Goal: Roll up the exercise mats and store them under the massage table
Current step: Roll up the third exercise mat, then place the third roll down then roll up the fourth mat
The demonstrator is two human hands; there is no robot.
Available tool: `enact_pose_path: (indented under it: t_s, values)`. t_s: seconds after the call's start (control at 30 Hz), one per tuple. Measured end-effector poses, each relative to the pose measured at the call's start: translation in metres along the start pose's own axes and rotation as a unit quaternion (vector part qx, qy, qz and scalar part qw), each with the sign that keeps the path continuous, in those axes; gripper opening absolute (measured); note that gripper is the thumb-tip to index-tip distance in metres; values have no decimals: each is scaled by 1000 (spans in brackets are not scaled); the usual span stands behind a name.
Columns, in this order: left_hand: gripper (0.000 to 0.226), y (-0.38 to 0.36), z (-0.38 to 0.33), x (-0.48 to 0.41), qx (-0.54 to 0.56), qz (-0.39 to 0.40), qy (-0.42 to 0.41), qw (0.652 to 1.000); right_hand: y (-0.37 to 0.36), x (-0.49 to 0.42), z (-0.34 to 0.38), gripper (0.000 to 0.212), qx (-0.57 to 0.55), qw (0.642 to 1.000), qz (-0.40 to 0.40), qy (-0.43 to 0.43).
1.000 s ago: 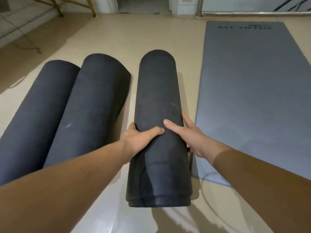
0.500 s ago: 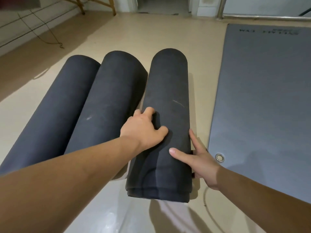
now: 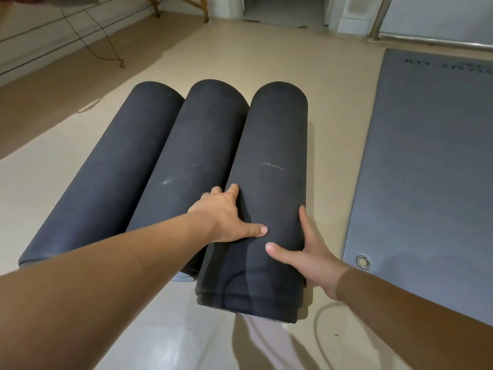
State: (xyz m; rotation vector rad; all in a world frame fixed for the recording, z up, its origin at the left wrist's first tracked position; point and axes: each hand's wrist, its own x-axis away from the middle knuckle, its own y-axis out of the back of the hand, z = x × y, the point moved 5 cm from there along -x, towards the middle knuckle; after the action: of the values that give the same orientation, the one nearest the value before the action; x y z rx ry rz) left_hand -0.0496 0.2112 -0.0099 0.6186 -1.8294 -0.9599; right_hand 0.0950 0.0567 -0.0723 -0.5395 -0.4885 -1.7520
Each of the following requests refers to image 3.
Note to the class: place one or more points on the person's right hand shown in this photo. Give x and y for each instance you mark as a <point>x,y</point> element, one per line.
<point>319,265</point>

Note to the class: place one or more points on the person's right forearm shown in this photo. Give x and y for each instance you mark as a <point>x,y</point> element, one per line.
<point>408,327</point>

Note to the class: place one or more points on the wooden massage table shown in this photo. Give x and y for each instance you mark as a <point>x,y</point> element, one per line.
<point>205,11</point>

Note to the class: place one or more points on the silver metal railing frame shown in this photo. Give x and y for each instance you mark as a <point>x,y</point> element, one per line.
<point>435,40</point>

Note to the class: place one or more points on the person's left hand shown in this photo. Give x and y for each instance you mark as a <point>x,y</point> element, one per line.
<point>223,219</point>

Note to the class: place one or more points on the person's left forearm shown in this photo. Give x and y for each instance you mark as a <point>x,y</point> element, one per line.
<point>96,300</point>

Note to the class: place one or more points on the grey yoga mat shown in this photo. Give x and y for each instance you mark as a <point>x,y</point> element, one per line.
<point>115,161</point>
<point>269,157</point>
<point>427,169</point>
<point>196,150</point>

